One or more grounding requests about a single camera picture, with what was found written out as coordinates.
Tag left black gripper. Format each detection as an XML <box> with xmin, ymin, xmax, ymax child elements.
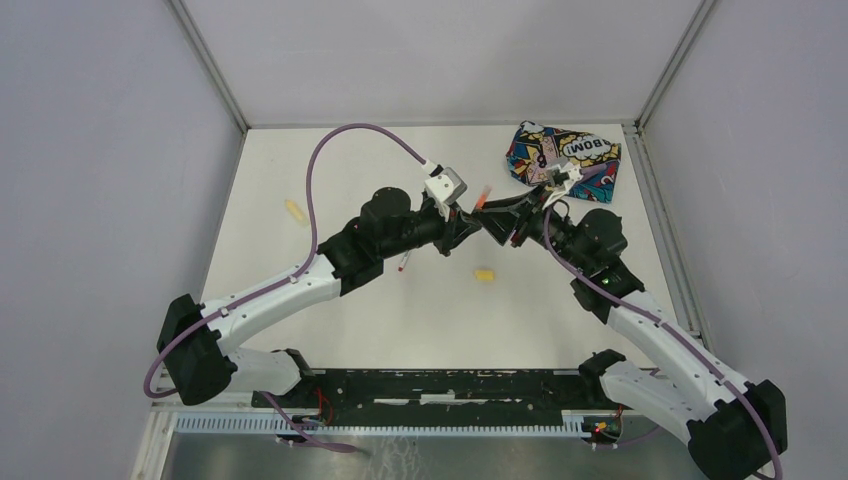
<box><xmin>380</xmin><ymin>200</ymin><xmax>482</xmax><ymax>260</ymax></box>

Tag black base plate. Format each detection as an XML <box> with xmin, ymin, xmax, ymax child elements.
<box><xmin>276</xmin><ymin>368</ymin><xmax>621</xmax><ymax>427</ymax></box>

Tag comic print pencil pouch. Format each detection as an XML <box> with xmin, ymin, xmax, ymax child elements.
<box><xmin>505</xmin><ymin>121</ymin><xmax>623</xmax><ymax>204</ymax></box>

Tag red white pen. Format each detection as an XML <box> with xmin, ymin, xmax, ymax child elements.
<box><xmin>397</xmin><ymin>250</ymin><xmax>412</xmax><ymax>272</ymax></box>

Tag white slotted cable duct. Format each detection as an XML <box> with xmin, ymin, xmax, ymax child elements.
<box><xmin>173</xmin><ymin>410</ymin><xmax>621</xmax><ymax>439</ymax></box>

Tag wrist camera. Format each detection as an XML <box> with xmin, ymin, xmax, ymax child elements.
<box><xmin>542</xmin><ymin>162</ymin><xmax>584</xmax><ymax>210</ymax></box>
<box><xmin>421</xmin><ymin>161</ymin><xmax>468</xmax><ymax>206</ymax></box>

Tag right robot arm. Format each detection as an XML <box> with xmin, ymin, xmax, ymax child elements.
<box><xmin>472</xmin><ymin>194</ymin><xmax>788</xmax><ymax>479</ymax></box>

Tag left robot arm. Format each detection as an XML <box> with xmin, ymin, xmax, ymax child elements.
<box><xmin>156</xmin><ymin>187</ymin><xmax>481</xmax><ymax>408</ymax></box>

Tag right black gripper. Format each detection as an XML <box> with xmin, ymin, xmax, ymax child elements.
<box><xmin>472</xmin><ymin>181</ymin><xmax>592</xmax><ymax>272</ymax></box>

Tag yellow pen cap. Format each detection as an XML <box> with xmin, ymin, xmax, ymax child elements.
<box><xmin>473</xmin><ymin>269</ymin><xmax>496</xmax><ymax>282</ymax></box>

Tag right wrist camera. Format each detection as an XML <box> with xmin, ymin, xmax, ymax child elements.
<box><xmin>542</xmin><ymin>162</ymin><xmax>584</xmax><ymax>210</ymax></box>

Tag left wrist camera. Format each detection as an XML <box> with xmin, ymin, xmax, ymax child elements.
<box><xmin>421</xmin><ymin>161</ymin><xmax>468</xmax><ymax>206</ymax></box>

